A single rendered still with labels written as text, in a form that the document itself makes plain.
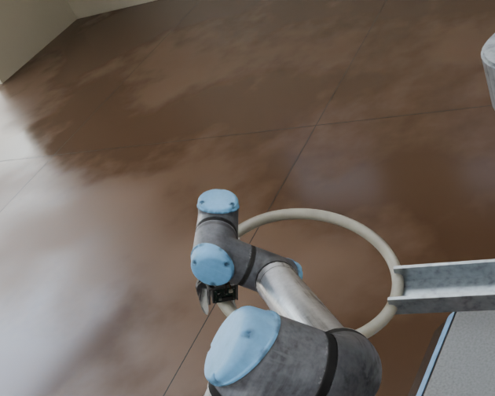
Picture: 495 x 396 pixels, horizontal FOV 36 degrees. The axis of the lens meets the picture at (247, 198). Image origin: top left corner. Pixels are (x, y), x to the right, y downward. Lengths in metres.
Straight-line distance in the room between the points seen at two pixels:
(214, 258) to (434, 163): 2.98
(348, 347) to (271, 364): 0.12
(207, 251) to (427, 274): 0.63
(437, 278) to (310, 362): 0.95
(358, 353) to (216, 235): 0.59
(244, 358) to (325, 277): 2.88
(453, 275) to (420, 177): 2.42
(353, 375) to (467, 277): 0.91
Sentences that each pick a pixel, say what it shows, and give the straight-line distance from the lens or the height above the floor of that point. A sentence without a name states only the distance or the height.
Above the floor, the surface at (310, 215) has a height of 1.25.
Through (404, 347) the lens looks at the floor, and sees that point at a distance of 3.39.
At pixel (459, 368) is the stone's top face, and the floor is 0.87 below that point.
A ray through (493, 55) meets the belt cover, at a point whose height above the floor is 1.74.
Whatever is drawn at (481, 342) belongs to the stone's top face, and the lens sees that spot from 2.13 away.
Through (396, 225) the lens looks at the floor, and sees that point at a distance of 4.03.
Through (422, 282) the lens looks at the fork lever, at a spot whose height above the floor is 1.13.
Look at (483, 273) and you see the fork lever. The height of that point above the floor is 1.13.
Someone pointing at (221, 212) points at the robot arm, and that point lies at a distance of 1.63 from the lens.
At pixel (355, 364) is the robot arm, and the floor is 1.65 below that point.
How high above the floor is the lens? 2.41
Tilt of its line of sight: 31 degrees down
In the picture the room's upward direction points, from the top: 24 degrees counter-clockwise
